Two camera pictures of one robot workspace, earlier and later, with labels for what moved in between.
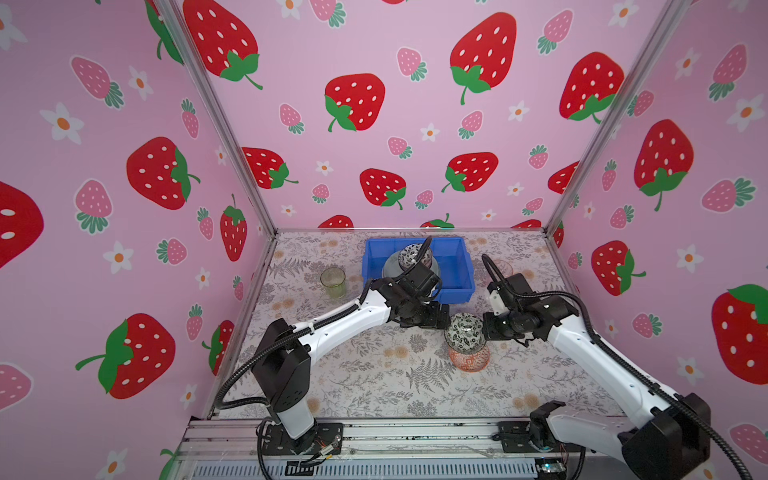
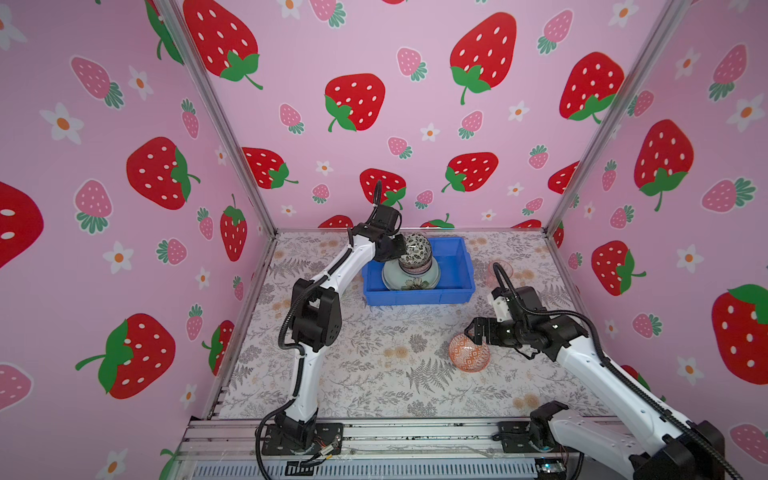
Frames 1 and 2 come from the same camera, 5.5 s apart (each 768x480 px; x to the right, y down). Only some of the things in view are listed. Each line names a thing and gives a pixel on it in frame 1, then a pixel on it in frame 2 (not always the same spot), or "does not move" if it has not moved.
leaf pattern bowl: (466, 333) → (418, 255)
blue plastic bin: (453, 260) does not move
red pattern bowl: (469, 362) does not move
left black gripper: (433, 321) → (400, 250)
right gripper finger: (491, 330) does not move
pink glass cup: (504, 268) does not move
